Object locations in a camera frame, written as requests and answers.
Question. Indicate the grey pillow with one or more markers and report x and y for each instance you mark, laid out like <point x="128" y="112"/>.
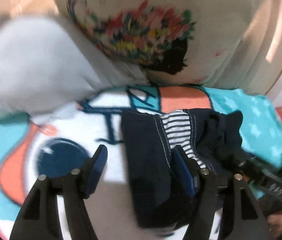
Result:
<point x="31" y="67"/>

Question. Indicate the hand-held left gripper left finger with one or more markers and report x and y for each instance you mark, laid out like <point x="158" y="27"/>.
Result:
<point x="98" y="165"/>

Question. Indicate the navy striped pants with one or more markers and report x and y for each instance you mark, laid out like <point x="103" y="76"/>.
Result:
<point x="143" y="155"/>

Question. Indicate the black cloth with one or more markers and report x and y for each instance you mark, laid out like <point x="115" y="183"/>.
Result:
<point x="221" y="135"/>

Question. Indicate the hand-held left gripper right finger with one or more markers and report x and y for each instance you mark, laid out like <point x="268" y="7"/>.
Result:
<point x="184" y="173"/>

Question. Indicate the turquoise printed blanket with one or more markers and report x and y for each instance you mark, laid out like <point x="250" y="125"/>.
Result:
<point x="13" y="142"/>

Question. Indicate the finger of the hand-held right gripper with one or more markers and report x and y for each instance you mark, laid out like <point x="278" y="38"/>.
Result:
<point x="261" y="177"/>

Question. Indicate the floral printed pillow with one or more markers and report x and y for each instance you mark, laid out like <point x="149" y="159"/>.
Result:
<point x="206" y="17"/>

